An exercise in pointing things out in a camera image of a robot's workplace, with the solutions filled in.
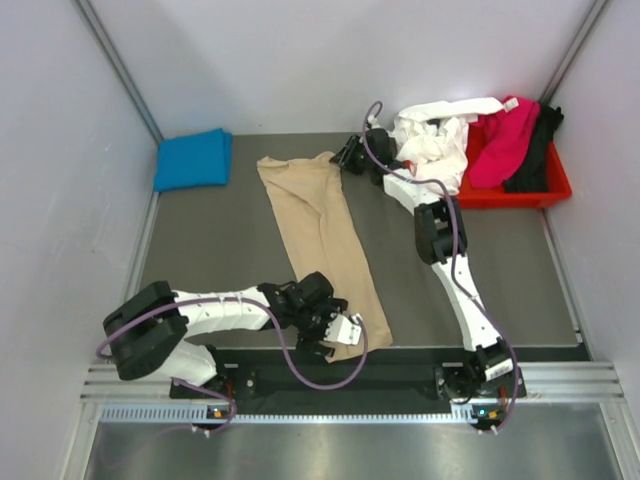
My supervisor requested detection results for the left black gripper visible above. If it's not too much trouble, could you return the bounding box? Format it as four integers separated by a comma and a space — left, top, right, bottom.
293, 298, 347, 356

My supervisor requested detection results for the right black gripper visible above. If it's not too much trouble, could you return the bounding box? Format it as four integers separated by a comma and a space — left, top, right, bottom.
329, 136, 374, 177

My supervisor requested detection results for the beige t shirt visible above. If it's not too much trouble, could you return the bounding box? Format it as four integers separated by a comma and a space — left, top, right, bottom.
257, 152, 393, 351

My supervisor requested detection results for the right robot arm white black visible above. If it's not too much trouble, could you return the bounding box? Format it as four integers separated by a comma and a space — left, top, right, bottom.
331, 128, 521, 403

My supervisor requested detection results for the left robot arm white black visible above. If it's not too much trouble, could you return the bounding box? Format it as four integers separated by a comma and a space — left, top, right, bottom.
103, 272, 362, 397

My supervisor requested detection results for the white t shirt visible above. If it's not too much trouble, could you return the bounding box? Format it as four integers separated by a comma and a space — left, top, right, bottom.
392, 97, 504, 195

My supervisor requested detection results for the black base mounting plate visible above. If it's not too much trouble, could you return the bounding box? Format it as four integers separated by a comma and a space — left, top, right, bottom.
169, 348, 510, 414

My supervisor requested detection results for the folded blue t shirt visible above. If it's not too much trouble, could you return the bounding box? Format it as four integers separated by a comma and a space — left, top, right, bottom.
153, 128, 233, 193

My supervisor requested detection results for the pink t shirt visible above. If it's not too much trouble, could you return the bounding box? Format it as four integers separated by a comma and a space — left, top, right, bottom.
468, 96, 541, 189

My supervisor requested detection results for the black t shirt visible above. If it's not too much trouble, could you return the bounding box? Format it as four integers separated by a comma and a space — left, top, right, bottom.
503, 104, 564, 194

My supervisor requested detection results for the red plastic bin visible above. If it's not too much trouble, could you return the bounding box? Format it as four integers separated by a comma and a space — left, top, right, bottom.
454, 127, 573, 211

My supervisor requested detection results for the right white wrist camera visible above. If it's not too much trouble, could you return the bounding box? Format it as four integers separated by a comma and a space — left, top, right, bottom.
365, 115, 383, 129

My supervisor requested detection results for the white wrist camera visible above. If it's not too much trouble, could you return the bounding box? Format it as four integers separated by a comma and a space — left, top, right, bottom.
365, 115, 383, 129
323, 313, 363, 346

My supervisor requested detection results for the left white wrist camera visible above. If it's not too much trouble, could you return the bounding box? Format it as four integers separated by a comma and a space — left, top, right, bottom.
323, 313, 363, 346

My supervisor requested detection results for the grey slotted cable duct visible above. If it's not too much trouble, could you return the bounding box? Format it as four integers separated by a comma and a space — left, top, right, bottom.
100, 403, 499, 425

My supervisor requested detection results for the aluminium frame rail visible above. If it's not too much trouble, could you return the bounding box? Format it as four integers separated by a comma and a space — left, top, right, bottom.
80, 362, 624, 403

